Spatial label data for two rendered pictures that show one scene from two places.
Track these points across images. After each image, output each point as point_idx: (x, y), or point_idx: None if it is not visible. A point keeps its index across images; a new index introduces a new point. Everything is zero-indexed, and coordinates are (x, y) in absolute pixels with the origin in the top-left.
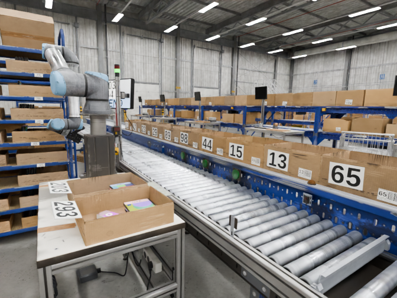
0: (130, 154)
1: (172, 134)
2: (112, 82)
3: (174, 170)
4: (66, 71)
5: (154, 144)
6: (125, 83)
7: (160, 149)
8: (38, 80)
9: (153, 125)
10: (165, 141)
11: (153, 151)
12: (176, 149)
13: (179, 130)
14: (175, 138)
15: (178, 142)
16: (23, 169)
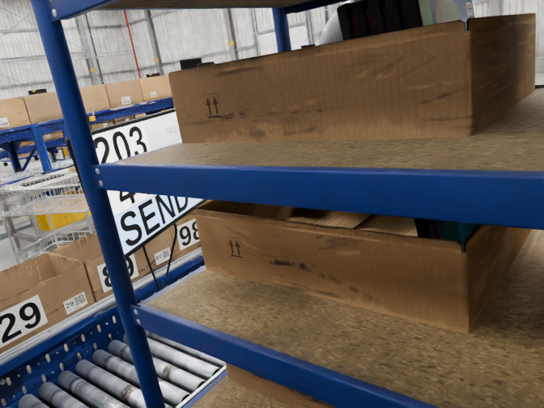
0: (169, 366)
1: (142, 255)
2: (129, 133)
3: None
4: None
5: (53, 353)
6: (175, 124)
7: (107, 330)
8: (203, 193)
9: (1, 301)
10: (135, 286)
11: (101, 351)
12: (197, 264)
13: (168, 228)
14: (160, 253)
15: (173, 255)
16: None
